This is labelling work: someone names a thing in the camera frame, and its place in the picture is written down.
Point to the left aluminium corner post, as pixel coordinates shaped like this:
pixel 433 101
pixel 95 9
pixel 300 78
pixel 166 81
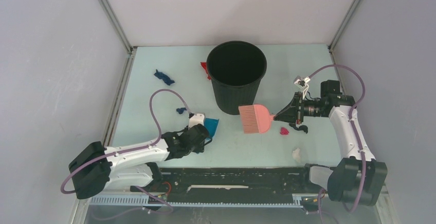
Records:
pixel 114 21

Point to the white paper scrap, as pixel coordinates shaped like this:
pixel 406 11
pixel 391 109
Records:
pixel 296 155

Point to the black paper scrap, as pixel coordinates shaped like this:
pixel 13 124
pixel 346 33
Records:
pixel 302 128

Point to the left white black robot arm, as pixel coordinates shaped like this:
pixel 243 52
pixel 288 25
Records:
pixel 99 168

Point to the pink hand brush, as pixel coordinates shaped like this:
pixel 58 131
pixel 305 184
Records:
pixel 256 119

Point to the blue plastic dustpan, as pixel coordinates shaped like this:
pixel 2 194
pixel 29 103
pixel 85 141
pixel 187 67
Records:
pixel 211 126

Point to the red paper scrap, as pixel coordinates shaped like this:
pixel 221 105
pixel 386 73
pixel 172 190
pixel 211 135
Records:
pixel 204 66

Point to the large dark blue paper scrap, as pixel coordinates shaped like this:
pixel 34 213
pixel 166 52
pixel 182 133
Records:
pixel 164 77

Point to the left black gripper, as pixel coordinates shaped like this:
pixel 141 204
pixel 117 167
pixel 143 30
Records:
pixel 200 148

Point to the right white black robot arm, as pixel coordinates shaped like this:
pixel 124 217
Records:
pixel 359 174

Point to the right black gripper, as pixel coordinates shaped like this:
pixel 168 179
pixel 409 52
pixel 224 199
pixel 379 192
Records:
pixel 291 113

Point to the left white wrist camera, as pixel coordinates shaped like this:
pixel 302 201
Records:
pixel 195 119

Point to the magenta paper scrap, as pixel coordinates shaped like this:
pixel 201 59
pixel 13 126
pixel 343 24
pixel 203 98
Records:
pixel 284 131

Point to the right aluminium corner post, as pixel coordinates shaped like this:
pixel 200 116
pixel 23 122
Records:
pixel 343 25

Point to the white cable duct strip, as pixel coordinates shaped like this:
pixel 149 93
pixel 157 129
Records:
pixel 145 201

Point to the small dark blue paper scrap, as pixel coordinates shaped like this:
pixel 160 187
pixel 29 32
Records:
pixel 181 110

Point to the black plastic trash bin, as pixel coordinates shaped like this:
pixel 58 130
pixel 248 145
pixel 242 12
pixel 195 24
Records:
pixel 236 69

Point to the aluminium corner post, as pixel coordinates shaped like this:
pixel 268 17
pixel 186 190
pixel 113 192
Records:
pixel 114 21
pixel 343 25

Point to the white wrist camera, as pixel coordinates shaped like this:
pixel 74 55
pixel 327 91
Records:
pixel 302 83
pixel 195 119

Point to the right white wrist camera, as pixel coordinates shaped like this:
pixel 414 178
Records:
pixel 302 83

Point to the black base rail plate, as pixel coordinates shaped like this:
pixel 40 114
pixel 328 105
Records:
pixel 276 185

